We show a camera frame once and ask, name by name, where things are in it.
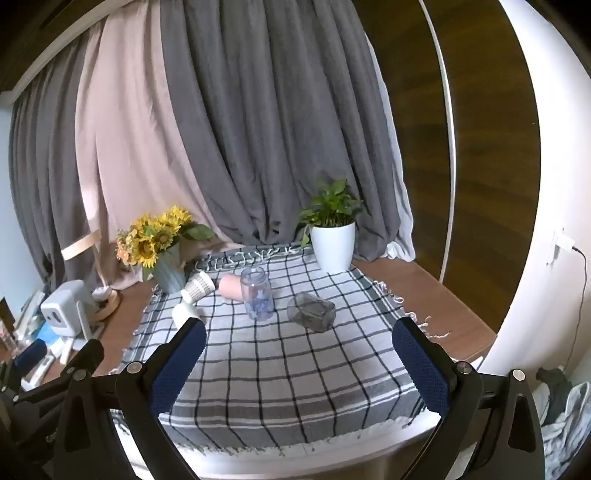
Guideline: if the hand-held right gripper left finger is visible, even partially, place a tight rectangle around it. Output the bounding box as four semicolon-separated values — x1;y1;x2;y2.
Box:
54;316;208;480

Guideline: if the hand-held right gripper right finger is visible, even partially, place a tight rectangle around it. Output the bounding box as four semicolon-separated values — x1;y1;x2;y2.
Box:
392;316;546;480

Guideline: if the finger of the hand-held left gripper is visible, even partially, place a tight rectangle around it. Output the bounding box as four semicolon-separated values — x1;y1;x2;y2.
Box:
14;339;107;409
0;340;49;388

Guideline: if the clear glass cup blue print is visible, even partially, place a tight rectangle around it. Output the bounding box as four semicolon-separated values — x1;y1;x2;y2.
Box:
240;266;273;322

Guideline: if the plain white cup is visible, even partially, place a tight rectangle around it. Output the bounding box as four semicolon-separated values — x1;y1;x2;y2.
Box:
172;302;202;331

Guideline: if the white patterned cup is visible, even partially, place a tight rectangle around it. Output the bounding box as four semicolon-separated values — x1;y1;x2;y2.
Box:
180;271;216;304

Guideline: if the pink cup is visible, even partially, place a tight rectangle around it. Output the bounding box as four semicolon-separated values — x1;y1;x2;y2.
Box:
218;273;245;302

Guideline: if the grey glass cup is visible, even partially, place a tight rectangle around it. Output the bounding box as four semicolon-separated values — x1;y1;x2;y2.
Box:
286;292;337;332

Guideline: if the white remote control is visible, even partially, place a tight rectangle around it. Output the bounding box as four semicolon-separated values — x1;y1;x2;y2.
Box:
22;354;55;385

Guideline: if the white box-shaped device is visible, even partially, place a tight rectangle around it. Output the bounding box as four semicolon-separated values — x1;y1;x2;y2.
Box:
40;280;105;343

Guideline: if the round wooden lamp base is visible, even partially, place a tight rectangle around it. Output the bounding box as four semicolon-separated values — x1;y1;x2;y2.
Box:
92;286;122;320

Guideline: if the green ribbed vase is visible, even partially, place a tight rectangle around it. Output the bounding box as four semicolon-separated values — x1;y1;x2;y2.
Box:
151;242;188;295

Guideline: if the checked grey white tablecloth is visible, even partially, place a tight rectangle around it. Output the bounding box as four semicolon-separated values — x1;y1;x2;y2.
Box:
108;247;452;459

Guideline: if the beige curtain tieback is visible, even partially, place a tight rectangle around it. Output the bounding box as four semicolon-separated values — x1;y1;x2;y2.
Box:
60;229;102;262

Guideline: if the sunflower bouquet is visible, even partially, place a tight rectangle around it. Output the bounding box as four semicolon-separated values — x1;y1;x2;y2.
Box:
115;205;218;282

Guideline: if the dark cloth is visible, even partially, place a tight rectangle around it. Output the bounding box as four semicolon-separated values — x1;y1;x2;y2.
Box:
536;366;575;425

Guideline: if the white sheer curtain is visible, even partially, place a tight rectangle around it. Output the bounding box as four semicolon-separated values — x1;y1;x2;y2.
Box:
384;131;417;262

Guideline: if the white plant pot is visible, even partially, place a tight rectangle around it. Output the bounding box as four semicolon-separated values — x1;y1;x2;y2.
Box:
310;221;356;274

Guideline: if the light checked cloth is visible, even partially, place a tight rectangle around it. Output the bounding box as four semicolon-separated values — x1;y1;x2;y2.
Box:
539;381;591;480

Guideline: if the narrow grey curtain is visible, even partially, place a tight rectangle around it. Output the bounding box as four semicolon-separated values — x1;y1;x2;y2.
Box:
8;41;103;292

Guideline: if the green leafy plant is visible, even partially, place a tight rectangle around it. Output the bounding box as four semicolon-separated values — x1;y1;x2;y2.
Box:
297;179;370;248

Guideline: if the pink curtain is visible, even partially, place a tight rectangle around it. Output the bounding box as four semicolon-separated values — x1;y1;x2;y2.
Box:
74;9;243;291

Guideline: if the wide grey curtain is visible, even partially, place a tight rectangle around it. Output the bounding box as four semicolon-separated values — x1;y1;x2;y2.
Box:
159;0;411;263

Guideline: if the black charger cable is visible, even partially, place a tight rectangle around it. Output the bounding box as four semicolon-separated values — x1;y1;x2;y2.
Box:
571;246;591;372

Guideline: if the white wall charger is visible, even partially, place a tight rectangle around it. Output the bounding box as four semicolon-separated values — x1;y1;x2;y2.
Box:
547;228;576;265

